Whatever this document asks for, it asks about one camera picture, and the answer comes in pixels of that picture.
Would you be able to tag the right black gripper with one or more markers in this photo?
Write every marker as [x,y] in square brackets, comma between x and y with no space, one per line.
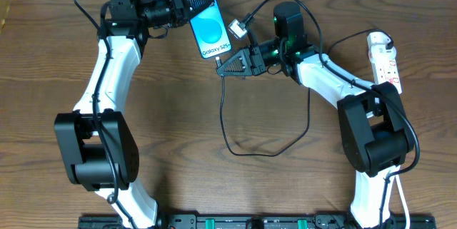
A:
[253,60]

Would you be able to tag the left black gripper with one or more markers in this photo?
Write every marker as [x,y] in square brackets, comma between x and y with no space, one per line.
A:
[179,6]

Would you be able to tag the blue Galaxy smartphone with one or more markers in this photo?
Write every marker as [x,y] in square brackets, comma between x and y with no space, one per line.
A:
[210,32]

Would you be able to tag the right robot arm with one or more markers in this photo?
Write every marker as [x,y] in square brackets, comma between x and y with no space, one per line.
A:
[375,132]

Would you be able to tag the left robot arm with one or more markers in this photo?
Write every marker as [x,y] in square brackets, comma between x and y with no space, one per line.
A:
[97,147]

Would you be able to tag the white charger adapter plug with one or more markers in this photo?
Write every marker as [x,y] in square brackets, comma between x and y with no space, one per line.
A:
[380,44]

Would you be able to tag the white power strip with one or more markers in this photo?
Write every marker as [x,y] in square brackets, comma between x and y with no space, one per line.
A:
[384,65]

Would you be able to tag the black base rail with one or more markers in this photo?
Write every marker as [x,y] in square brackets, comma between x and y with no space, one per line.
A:
[323,220]

